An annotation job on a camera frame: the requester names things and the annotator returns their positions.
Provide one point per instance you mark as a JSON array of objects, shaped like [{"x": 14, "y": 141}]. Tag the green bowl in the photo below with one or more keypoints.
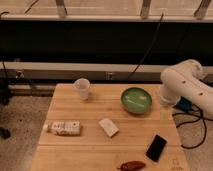
[{"x": 136, "y": 100}]

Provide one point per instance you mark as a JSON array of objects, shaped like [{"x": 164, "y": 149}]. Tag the blue connector block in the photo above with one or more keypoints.
[{"x": 184, "y": 105}]

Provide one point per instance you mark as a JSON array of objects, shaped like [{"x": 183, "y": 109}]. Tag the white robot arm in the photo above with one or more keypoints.
[{"x": 184, "y": 80}]

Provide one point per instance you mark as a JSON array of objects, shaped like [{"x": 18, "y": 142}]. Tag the black smartphone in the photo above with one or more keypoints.
[{"x": 156, "y": 148}]

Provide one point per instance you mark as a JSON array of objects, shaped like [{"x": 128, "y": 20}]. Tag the white printed carton box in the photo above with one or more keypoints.
[{"x": 62, "y": 128}]

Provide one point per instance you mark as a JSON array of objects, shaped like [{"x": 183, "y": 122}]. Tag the dried red chili pepper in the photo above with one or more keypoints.
[{"x": 132, "y": 166}]

